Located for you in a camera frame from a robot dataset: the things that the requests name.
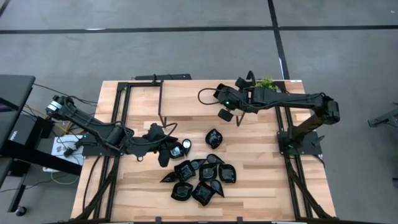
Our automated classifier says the white printed sheet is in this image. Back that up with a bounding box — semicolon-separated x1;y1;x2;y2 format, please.
51;134;85;166

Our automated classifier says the black aluminium table frame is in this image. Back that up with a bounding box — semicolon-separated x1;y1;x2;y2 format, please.
73;80;336;223

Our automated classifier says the black power strip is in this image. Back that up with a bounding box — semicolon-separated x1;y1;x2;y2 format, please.
134;73;192;81

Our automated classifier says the black computer box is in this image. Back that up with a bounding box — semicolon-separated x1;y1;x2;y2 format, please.
8;114;54;147

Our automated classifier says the wooden shelf with black legs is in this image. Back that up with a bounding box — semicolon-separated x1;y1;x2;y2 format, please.
157;77;246;129

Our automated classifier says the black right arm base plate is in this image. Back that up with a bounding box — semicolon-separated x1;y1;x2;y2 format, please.
277;130;323;156

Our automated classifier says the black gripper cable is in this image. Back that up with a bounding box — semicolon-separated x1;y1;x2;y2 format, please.
197;88;220;106
155;122;178;147

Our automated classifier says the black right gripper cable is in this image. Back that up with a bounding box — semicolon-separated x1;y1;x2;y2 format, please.
197;88;220;106

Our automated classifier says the black side desk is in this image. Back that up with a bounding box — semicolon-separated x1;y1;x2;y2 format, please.
0;74;36;150

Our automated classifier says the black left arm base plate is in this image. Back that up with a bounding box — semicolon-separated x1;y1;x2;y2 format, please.
82;133;125;157

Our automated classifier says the green plant in white pot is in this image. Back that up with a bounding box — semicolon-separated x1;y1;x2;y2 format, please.
254;76;280;93

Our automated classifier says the black desk leg frame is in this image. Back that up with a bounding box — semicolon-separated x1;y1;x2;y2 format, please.
0;146;83;217

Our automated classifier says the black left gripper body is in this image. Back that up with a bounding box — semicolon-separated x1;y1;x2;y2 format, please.
136;123;171;168

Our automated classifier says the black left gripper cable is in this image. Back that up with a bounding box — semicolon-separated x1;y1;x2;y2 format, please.
155;122;178;147

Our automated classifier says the yellow cable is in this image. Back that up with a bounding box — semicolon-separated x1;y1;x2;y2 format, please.
24;105;78;134

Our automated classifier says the black tripod foot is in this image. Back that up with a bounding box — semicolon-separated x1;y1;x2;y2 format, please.
368;102;398;135

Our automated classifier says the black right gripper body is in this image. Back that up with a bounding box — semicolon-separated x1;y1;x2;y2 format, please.
218;77;250;123

